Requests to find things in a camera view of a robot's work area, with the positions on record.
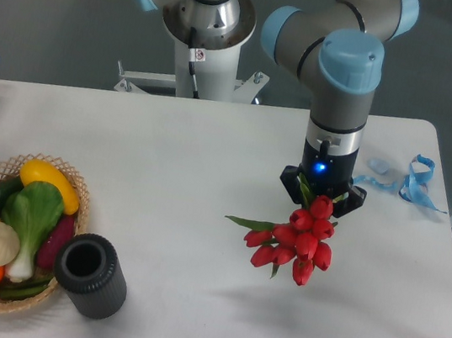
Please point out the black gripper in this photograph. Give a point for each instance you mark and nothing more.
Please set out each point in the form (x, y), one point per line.
(325, 174)

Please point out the red tulip bouquet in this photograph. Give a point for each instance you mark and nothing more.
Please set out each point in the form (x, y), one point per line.
(302, 241)

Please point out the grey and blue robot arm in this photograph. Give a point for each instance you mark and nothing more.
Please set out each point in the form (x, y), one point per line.
(337, 54)

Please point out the small light blue cap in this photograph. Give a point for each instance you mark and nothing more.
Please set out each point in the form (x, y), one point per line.
(378, 165)

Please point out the light blue ribbon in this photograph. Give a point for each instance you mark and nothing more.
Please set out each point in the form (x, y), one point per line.
(413, 187)

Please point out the dark grey ribbed vase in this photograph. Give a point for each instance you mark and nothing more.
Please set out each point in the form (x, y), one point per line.
(88, 268)

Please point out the purple sweet potato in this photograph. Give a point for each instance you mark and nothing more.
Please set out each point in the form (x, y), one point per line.
(58, 237)

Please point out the green bok choy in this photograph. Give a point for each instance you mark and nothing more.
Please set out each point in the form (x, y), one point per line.
(32, 213)

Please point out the green bean pods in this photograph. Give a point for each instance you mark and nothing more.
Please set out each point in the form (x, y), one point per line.
(24, 290)

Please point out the woven bamboo basket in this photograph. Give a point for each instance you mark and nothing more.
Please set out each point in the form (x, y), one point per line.
(11, 168)

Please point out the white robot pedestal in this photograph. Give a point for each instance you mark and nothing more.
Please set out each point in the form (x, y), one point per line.
(208, 40)

